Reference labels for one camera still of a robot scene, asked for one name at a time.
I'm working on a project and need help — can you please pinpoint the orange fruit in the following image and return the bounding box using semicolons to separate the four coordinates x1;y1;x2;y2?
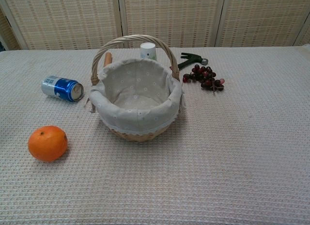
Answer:
28;125;68;163

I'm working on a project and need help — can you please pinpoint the beige fabric basket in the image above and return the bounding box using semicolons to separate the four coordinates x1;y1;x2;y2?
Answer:
84;34;186;143

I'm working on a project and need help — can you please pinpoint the woven bamboo folding screen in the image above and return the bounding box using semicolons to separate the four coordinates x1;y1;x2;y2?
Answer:
0;0;310;51

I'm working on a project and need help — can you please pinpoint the white paper cup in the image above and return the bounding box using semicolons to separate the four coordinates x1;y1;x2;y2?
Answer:
139;42;157;61

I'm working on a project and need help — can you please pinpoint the bunch of dark red grapes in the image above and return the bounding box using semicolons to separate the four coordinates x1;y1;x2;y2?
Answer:
182;64;225;91

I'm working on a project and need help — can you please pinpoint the black and red claw hammer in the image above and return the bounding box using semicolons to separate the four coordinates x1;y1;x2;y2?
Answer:
170;52;209;71

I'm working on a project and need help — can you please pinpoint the brown wooden rolling stick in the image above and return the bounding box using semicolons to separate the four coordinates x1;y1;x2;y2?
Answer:
104;52;113;68

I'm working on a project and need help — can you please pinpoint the beige waffle weave tablecloth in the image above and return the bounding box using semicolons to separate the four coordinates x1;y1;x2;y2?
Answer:
0;45;310;225

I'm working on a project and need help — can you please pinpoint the blue and white drink can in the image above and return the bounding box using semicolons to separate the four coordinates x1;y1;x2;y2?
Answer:
41;75;84;103

